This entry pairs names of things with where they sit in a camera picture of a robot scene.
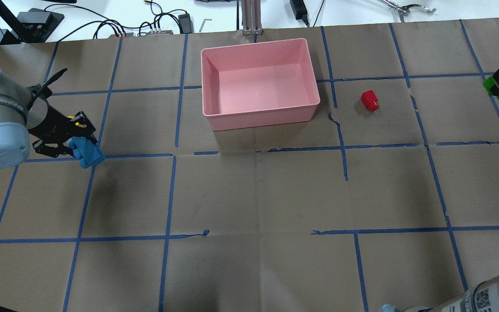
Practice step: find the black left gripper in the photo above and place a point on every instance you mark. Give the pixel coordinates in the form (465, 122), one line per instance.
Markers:
(51, 126)

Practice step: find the blue toy block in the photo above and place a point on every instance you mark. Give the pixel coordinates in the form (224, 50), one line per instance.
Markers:
(86, 152)

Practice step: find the reacher grabber tool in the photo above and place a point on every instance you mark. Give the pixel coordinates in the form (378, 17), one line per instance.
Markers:
(405, 10)

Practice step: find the pink plastic box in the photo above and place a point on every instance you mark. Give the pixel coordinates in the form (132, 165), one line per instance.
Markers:
(258, 84)

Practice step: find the aluminium frame post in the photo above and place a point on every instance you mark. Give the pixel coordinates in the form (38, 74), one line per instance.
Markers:
(251, 17)

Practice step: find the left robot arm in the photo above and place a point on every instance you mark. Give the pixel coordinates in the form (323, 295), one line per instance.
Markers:
(15, 140)

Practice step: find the red toy block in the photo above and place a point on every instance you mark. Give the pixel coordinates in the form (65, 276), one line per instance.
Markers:
(370, 100)

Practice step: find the black power adapter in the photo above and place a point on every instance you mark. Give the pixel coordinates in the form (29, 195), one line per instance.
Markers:
(300, 11)

